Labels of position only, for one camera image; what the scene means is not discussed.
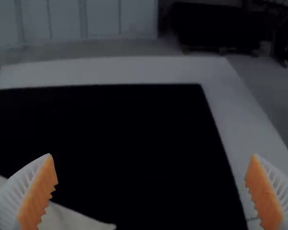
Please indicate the metal frame cart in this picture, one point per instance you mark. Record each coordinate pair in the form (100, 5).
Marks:
(286, 36)

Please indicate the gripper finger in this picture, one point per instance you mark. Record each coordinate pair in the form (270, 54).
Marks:
(31, 191)
(266, 191)

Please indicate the black mat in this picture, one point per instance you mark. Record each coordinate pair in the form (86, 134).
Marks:
(134, 143)

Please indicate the grey cupboard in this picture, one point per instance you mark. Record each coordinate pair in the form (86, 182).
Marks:
(74, 19)

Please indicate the black crate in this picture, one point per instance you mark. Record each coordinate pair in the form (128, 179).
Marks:
(218, 21)

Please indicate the pale towel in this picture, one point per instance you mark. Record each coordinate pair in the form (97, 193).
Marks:
(69, 218)

